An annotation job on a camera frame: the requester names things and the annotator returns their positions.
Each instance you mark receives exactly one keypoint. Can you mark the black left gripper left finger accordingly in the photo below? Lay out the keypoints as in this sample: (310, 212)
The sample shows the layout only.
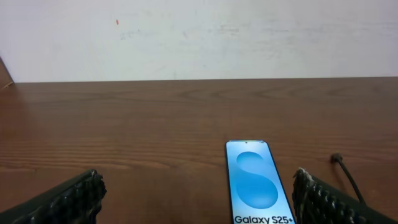
(77, 200)

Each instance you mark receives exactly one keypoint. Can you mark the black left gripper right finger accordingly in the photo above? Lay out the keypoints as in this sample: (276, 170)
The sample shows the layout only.
(316, 202)

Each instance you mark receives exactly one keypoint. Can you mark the blue Samsung Galaxy smartphone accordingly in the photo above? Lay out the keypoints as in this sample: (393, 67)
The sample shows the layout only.
(257, 195)

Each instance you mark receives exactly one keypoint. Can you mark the brown cardboard panel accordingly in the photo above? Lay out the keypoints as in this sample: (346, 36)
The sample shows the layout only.
(5, 77)

